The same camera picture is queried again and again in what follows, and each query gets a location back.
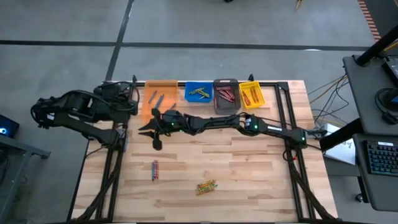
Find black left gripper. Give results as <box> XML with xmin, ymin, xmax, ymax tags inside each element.
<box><xmin>95</xmin><ymin>81</ymin><xmax>131</xmax><ymax>124</ymax></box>

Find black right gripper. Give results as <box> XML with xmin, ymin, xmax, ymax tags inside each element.
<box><xmin>138</xmin><ymin>108</ymin><xmax>187</xmax><ymax>151</ymax></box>

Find orange translucent plastic bin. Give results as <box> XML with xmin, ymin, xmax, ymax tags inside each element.
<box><xmin>140</xmin><ymin>80</ymin><xmax>179</xmax><ymax>125</ymax></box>

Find blue plastic basket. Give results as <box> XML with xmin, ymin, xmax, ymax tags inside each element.
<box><xmin>183</xmin><ymin>81</ymin><xmax>214</xmax><ymax>104</ymax></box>

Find grey plastic bin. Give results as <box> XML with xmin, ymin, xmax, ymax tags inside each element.
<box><xmin>213</xmin><ymin>78</ymin><xmax>242</xmax><ymax>116</ymax></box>

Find grey metal cart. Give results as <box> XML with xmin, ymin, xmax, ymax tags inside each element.
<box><xmin>0</xmin><ymin>135</ymin><xmax>52</xmax><ymax>224</ymax></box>

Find black box with blue light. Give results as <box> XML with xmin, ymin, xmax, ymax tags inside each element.
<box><xmin>0</xmin><ymin>114</ymin><xmax>21</xmax><ymax>139</ymax></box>

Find yellow plastic basket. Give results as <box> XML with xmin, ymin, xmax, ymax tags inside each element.
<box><xmin>238</xmin><ymin>80</ymin><xmax>266</xmax><ymax>110</ymax></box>

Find black desk support beam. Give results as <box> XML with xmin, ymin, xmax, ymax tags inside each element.
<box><xmin>319</xmin><ymin>118</ymin><xmax>364</xmax><ymax>153</ymax></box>

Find white paper sheet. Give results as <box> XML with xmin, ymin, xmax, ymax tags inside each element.
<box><xmin>323</xmin><ymin>123</ymin><xmax>357</xmax><ymax>166</ymax></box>

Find grey desk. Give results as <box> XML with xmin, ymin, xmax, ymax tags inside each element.
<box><xmin>342</xmin><ymin>55</ymin><xmax>398</xmax><ymax>136</ymax></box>

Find blue backlit keyboard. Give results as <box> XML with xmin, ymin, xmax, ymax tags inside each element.
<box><xmin>366</xmin><ymin>140</ymin><xmax>398</xmax><ymax>177</ymax></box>

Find black pole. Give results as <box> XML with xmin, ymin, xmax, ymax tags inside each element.
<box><xmin>354</xmin><ymin>24</ymin><xmax>398</xmax><ymax>67</ymax></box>

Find black headphones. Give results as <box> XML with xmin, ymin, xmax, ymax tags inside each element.
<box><xmin>374</xmin><ymin>87</ymin><xmax>398</xmax><ymax>125</ymax></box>

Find grey keyboard tray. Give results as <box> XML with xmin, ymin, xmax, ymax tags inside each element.
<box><xmin>353</xmin><ymin>133</ymin><xmax>398</xmax><ymax>212</ymax></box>

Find black laptop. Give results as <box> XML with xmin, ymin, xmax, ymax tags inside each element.
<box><xmin>381</xmin><ymin>55</ymin><xmax>398</xmax><ymax>88</ymax></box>

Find black floor mat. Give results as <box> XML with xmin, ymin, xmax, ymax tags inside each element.
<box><xmin>364</xmin><ymin>0</ymin><xmax>398</xmax><ymax>40</ymax></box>

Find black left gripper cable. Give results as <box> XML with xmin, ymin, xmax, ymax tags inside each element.
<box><xmin>123</xmin><ymin>81</ymin><xmax>140</xmax><ymax>116</ymax></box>

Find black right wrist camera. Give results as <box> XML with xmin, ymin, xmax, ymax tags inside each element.
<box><xmin>164</xmin><ymin>110</ymin><xmax>184</xmax><ymax>124</ymax></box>

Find black aluminium table frame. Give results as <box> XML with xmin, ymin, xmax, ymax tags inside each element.
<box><xmin>70</xmin><ymin>74</ymin><xmax>340</xmax><ymax>224</ymax></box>

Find yellow cable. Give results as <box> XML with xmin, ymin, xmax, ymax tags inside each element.
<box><xmin>309</xmin><ymin>74</ymin><xmax>348</xmax><ymax>104</ymax></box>

